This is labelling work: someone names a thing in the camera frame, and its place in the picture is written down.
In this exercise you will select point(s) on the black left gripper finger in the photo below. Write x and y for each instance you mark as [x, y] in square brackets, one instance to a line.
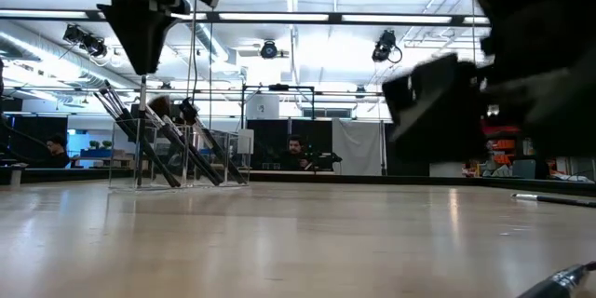
[125, 28]
[153, 23]

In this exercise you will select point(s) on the fluffy-head black makeup brush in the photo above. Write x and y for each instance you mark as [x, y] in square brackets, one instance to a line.
[159, 104]

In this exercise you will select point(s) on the large black powder brush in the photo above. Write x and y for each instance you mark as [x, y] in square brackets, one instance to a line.
[188, 109]

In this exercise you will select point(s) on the black fan makeup brush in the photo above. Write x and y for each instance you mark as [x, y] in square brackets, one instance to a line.
[559, 284]

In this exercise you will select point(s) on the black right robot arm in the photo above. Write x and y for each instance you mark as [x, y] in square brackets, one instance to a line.
[535, 32]

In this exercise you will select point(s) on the red storage bins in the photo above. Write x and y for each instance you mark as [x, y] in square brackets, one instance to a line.
[500, 129]

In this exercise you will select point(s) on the black partition panel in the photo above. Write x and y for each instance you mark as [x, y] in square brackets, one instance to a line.
[388, 164]
[274, 135]
[28, 142]

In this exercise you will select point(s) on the white hanging cloth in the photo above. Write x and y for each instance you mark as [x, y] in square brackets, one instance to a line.
[356, 146]

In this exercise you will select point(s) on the storage shelf rack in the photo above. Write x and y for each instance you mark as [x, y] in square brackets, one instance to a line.
[505, 160]

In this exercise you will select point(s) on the black desk equipment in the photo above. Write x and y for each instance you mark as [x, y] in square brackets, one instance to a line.
[328, 160]

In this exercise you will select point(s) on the blue shelf with plants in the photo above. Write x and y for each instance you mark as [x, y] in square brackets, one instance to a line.
[97, 151]

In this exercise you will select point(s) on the black overhead light bar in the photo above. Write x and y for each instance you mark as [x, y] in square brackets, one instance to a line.
[335, 17]

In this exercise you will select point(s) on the white box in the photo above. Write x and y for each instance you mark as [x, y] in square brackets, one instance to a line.
[262, 106]

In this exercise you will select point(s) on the person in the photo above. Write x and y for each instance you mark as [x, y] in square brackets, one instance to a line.
[295, 153]
[58, 151]

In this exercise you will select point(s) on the black ceiling camera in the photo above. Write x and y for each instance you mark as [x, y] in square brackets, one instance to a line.
[86, 39]
[384, 46]
[268, 50]

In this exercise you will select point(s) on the silver ventilation duct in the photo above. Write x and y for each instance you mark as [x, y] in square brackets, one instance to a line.
[209, 42]

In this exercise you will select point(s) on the black aluminium table frame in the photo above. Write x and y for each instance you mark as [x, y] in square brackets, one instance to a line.
[372, 180]

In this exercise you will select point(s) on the black metal rig frame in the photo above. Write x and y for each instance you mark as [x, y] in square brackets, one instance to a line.
[278, 87]

